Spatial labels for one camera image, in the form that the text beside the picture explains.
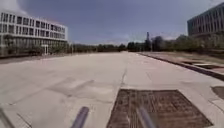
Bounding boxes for row of trees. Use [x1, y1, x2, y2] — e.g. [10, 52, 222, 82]
[66, 34, 224, 54]

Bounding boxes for bare earth planting beds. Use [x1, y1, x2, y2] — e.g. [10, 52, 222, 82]
[141, 50, 224, 76]

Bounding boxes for tall distant tower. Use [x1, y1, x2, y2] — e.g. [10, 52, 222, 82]
[145, 31, 151, 44]

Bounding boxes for pale concrete paved plaza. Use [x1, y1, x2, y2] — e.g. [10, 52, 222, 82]
[0, 51, 224, 128]

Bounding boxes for white multi-storey building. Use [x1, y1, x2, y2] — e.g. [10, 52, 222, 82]
[0, 9, 69, 57]

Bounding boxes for low dark kerb wall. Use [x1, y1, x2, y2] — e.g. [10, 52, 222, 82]
[138, 52, 224, 82]

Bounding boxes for dark glass-fronted building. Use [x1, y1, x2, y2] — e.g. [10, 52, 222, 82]
[186, 2, 224, 39]

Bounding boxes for rusty metal drain grate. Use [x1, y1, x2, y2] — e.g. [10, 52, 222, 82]
[106, 88, 214, 128]

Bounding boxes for robot's own part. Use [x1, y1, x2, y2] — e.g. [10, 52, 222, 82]
[136, 106, 157, 128]
[70, 106, 91, 128]

